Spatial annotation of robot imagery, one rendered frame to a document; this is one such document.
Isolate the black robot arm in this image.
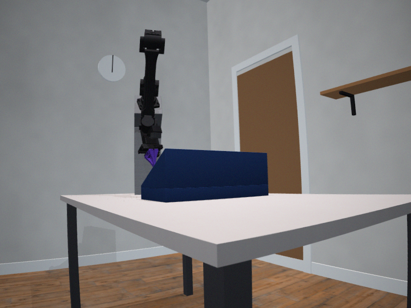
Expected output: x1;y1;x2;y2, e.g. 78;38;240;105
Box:
137;29;165;145

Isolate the dark blue switch console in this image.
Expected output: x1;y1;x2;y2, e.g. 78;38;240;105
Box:
141;149;269;202

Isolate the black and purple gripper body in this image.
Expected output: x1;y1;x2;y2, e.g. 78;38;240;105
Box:
138;144;163;157

